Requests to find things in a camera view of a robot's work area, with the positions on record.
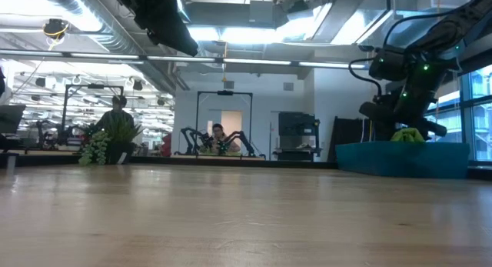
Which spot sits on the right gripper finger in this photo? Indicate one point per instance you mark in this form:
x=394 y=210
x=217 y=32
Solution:
x=378 y=113
x=434 y=128

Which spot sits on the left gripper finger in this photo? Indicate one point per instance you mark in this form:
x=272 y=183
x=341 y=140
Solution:
x=173 y=32

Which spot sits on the green microfiber towel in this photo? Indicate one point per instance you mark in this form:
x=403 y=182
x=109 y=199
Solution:
x=407 y=135

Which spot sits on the background black robot arm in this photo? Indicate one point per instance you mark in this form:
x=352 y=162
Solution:
x=44 y=134
x=192 y=138
x=246 y=142

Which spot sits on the teal fabric basket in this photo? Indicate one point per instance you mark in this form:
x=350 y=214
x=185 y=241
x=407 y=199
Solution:
x=403 y=159

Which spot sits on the black leaning panel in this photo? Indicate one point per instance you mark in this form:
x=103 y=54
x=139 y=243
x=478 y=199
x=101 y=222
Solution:
x=348 y=136

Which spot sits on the black hanging lamp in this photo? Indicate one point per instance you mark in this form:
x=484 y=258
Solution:
x=137 y=85

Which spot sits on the black cabinet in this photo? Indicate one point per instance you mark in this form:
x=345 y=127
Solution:
x=298 y=122

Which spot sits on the person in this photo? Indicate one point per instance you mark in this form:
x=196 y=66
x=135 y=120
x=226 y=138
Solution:
x=115 y=117
x=220 y=138

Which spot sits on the beige door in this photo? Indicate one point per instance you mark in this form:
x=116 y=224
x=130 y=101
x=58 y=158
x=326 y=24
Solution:
x=231 y=122

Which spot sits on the red chair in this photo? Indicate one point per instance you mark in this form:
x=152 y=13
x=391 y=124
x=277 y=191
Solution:
x=166 y=145

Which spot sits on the green artificial potted plant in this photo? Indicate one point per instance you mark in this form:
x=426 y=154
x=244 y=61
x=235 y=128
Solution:
x=115 y=142

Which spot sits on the black monitor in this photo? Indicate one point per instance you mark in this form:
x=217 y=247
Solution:
x=11 y=119

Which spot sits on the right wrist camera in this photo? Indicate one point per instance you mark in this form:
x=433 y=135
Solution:
x=384 y=99

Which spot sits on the black ceiling camera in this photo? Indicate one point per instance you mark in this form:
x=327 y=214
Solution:
x=366 y=48

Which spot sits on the grey wall vent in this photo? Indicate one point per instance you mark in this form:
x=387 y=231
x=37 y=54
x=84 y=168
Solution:
x=228 y=84
x=288 y=86

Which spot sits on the black aluminium table frame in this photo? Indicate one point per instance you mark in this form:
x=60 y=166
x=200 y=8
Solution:
x=230 y=162

